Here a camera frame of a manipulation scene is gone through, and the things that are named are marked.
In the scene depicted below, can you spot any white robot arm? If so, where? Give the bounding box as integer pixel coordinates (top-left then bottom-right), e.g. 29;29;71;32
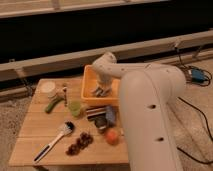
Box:
92;52;186;171

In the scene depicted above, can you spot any orange plastic tray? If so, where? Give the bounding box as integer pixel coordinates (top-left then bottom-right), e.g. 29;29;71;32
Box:
81;65;119;106

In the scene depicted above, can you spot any blue grey sponge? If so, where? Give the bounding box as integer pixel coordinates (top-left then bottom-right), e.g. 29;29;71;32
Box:
106;106;116;125

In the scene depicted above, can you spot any dark round can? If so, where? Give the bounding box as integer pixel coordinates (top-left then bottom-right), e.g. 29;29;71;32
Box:
95;118;108;133

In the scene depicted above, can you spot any small brown white bottle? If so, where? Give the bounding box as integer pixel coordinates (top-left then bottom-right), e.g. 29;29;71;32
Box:
62;86;68;107

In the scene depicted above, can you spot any orange peach fruit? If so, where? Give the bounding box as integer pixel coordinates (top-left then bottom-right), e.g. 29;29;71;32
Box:
105;129;119;145

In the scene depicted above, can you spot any white dish brush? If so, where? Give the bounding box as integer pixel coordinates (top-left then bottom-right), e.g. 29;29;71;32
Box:
34;122;75;163

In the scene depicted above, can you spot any bunch of dark grapes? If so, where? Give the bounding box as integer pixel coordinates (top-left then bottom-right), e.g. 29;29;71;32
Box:
66;132;93;156

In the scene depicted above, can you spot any green cucumber toy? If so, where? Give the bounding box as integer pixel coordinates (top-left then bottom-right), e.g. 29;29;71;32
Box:
44;97;63;114

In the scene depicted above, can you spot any wooden table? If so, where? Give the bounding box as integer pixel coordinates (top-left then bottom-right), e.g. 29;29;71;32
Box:
9;78;128;166

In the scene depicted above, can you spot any blue power adapter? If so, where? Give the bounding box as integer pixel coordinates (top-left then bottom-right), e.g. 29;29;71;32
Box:
191;69;205;83

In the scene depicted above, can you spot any black cable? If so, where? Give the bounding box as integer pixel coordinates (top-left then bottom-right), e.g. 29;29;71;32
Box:
174;43;213;165

